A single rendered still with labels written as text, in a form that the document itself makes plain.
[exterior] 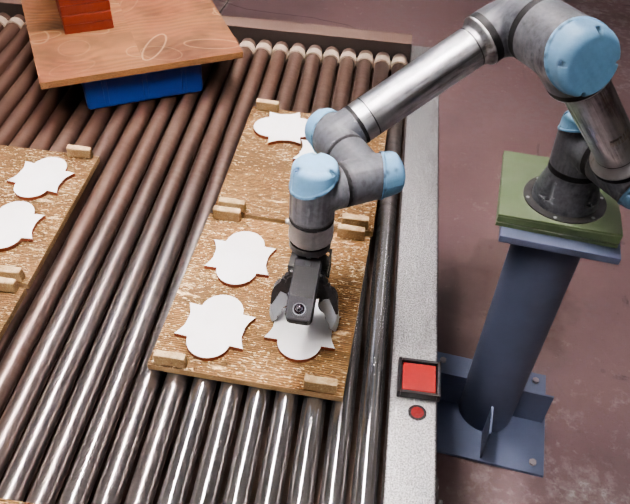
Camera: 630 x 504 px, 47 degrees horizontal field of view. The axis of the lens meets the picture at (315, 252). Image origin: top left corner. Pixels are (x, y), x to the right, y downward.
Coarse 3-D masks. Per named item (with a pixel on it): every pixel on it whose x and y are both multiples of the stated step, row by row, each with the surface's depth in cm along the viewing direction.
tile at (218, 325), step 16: (192, 304) 136; (208, 304) 137; (224, 304) 137; (240, 304) 137; (192, 320) 134; (208, 320) 134; (224, 320) 134; (240, 320) 134; (176, 336) 132; (192, 336) 131; (208, 336) 131; (224, 336) 131; (240, 336) 132; (192, 352) 129; (208, 352) 129; (224, 352) 129
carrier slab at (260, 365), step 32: (224, 224) 154; (256, 224) 154; (192, 256) 147; (288, 256) 148; (352, 256) 149; (192, 288) 141; (224, 288) 141; (256, 288) 141; (352, 288) 142; (256, 320) 136; (352, 320) 137; (256, 352) 130; (320, 352) 131; (256, 384) 126; (288, 384) 126
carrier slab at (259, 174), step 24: (240, 144) 174; (264, 144) 174; (288, 144) 175; (384, 144) 177; (240, 168) 168; (264, 168) 168; (288, 168) 168; (240, 192) 162; (264, 192) 162; (288, 192) 162; (264, 216) 156; (288, 216) 157; (336, 216) 157
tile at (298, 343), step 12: (276, 324) 134; (288, 324) 134; (312, 324) 134; (324, 324) 134; (264, 336) 132; (276, 336) 132; (288, 336) 132; (300, 336) 132; (312, 336) 132; (324, 336) 132; (288, 348) 130; (300, 348) 130; (312, 348) 130; (324, 348) 131; (300, 360) 129
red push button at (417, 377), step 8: (408, 368) 130; (416, 368) 130; (424, 368) 130; (432, 368) 130; (408, 376) 129; (416, 376) 129; (424, 376) 129; (432, 376) 129; (408, 384) 128; (416, 384) 128; (424, 384) 128; (432, 384) 128; (432, 392) 127
